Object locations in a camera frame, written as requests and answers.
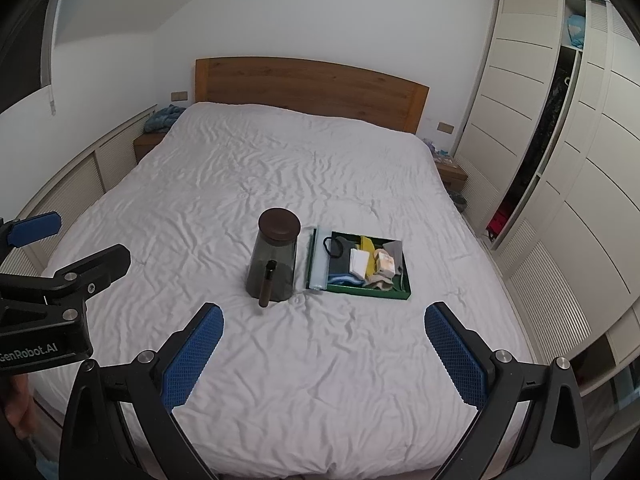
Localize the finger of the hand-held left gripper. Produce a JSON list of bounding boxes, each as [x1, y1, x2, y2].
[[0, 211, 63, 264], [0, 243, 132, 312]]

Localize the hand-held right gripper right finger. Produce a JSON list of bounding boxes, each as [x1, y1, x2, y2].
[[423, 301, 592, 480]]

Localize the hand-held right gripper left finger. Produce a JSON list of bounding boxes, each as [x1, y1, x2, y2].
[[59, 302, 225, 480]]

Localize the green tray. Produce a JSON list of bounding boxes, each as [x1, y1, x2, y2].
[[319, 230, 412, 302]]

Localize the glass pitcher with brown lid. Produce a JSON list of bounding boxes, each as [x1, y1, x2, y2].
[[245, 207, 303, 309]]

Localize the white waffle cloth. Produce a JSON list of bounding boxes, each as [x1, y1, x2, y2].
[[348, 248, 371, 277]]

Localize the yellow cloth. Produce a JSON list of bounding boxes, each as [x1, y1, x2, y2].
[[359, 234, 396, 291]]

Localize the person's left hand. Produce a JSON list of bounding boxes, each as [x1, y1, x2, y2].
[[0, 374, 34, 442]]

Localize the wooden nightstand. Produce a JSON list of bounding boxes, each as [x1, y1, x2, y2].
[[433, 160, 469, 189], [133, 132, 169, 164]]

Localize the red item in wardrobe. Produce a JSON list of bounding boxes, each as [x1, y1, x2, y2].
[[486, 209, 512, 242]]

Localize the blue knitted cloth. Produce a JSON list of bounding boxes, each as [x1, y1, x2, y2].
[[143, 104, 187, 135]]

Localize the small items on nightstand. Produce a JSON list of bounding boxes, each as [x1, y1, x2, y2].
[[422, 137, 457, 164]]

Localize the bed with white duvet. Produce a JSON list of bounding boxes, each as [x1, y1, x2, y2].
[[42, 101, 534, 479]]

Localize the white panelled wardrobe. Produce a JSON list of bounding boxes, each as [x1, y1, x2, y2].
[[449, 0, 640, 397]]

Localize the dark hanging clothes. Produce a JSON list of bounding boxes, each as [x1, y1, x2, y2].
[[514, 46, 582, 192]]

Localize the wooden headboard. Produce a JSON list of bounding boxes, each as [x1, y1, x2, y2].
[[194, 57, 430, 135]]

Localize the light blue bundle in wardrobe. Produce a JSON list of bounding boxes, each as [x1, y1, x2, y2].
[[566, 13, 586, 50]]

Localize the white window frame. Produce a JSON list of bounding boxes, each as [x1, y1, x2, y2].
[[37, 0, 69, 117]]

